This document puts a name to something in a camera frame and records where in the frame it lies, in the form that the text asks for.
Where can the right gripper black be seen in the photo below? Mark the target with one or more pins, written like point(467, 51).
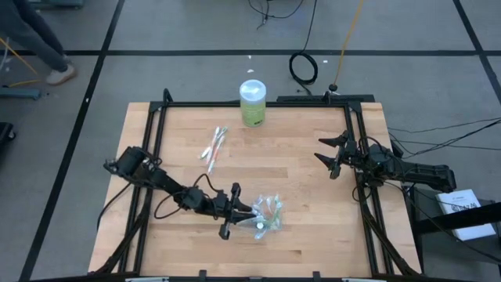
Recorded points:
point(352, 154)

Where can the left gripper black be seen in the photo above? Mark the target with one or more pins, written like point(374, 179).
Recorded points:
point(213, 203)

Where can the purple toothbrush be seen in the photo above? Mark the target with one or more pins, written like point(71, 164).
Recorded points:
point(261, 210)

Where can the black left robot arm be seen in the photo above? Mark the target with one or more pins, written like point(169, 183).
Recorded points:
point(164, 182)

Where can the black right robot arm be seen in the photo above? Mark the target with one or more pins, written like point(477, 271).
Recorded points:
point(422, 172)

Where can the black table clamp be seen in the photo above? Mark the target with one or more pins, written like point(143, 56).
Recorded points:
point(202, 274)
point(316, 275)

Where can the green disinfecting wipes canister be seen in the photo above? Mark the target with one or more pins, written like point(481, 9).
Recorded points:
point(253, 103)

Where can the white printed booklet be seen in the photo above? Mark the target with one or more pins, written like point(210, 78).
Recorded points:
point(450, 197)

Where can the black equipment cart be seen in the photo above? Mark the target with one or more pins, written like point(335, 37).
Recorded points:
point(430, 243)

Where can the black caster base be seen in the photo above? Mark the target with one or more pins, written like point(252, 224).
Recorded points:
point(6, 132)

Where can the grey floor base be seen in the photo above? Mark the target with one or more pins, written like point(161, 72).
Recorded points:
point(58, 3)
point(19, 93)

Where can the person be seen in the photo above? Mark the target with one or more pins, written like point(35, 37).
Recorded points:
point(31, 31)

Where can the black aluminium table frame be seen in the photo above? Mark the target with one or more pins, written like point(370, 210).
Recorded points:
point(195, 104)

